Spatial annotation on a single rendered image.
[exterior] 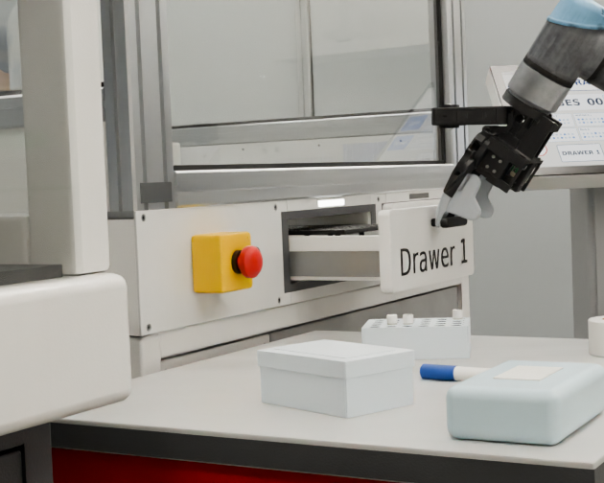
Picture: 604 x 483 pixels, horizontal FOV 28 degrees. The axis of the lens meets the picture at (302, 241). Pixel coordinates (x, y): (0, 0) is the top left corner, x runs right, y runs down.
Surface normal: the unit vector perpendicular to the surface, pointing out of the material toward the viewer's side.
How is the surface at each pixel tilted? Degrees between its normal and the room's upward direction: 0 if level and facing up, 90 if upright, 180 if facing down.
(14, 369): 90
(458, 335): 90
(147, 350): 90
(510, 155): 90
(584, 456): 0
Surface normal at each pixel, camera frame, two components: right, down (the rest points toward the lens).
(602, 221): 0.15, 0.04
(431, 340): -0.16, 0.06
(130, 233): -0.50, 0.07
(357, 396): 0.65, 0.01
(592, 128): 0.09, -0.61
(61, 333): 0.87, -0.01
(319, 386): -0.76, 0.07
